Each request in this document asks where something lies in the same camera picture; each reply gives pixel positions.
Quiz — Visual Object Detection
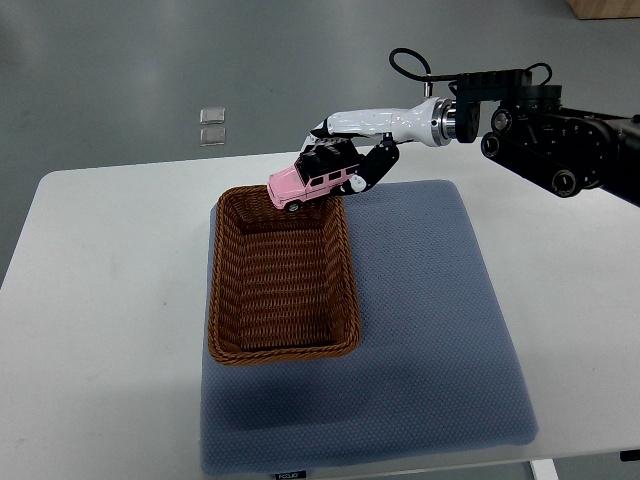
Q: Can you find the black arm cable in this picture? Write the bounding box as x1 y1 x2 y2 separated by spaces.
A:
389 47 553 96

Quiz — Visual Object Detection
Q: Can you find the wooden furniture corner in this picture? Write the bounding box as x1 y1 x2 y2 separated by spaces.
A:
566 0 640 20

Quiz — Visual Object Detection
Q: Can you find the white table leg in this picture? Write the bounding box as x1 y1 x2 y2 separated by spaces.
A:
529 459 559 480

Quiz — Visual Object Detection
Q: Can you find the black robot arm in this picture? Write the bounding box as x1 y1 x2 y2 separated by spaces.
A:
449 68 639 205

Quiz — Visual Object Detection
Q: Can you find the pink toy car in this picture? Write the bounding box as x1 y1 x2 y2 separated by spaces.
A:
266 145 362 213

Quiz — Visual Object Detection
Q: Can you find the upper silver floor plate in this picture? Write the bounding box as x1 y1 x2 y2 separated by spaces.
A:
199 107 225 125

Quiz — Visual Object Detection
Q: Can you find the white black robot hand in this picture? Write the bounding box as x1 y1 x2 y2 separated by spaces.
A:
301 97 456 196

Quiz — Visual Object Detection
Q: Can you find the blue grey cushion mat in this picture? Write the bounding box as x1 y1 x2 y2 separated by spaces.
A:
200 180 538 476

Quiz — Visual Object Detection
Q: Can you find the brown wicker basket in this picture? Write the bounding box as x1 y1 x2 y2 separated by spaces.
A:
208 185 361 366

